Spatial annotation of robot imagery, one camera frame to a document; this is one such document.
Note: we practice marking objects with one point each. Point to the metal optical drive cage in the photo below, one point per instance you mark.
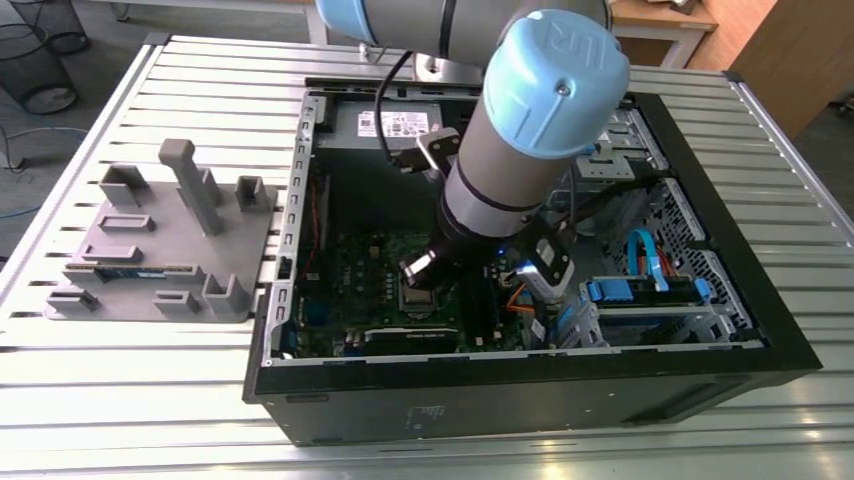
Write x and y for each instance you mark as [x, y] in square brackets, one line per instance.
[614, 170]

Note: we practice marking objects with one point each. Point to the green Dell motherboard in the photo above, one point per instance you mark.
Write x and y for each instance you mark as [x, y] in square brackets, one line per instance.
[360, 280]

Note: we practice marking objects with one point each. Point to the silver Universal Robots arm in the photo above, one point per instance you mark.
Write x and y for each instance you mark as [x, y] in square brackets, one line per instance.
[507, 175]

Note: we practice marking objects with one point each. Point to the grey power supply unit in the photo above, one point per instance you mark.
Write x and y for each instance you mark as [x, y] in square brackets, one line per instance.
[360, 170]

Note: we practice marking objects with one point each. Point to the green RAM stick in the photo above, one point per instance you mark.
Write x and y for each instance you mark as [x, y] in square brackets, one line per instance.
[140, 274]

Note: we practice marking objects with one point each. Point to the wooden cabinet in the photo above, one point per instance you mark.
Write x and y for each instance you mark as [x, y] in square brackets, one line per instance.
[794, 60]

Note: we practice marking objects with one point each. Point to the black graphics card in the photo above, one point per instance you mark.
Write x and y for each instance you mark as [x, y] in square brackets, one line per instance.
[410, 342]

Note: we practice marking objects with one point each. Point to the metal disk bay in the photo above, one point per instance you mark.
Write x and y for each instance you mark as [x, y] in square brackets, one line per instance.
[654, 325]

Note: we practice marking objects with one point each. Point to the hard disk in blue carrier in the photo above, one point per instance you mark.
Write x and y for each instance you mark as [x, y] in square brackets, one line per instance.
[610, 290]

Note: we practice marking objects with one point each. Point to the black PC case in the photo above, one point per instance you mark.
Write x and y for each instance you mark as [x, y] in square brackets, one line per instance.
[534, 400]

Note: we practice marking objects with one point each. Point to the grey parts rack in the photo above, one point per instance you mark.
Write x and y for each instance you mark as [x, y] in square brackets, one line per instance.
[167, 250]

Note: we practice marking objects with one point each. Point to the CPU socket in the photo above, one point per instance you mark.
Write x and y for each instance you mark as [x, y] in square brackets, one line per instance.
[400, 306]

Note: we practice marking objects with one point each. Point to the grey camera with black plate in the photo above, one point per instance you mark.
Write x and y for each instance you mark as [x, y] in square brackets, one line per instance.
[440, 142]

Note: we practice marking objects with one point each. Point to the black RAM slot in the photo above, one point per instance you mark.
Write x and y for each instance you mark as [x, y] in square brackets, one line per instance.
[474, 315]
[467, 315]
[482, 315]

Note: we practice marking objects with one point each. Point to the wooden desk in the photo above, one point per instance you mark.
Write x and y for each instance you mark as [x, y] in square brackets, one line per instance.
[674, 20]

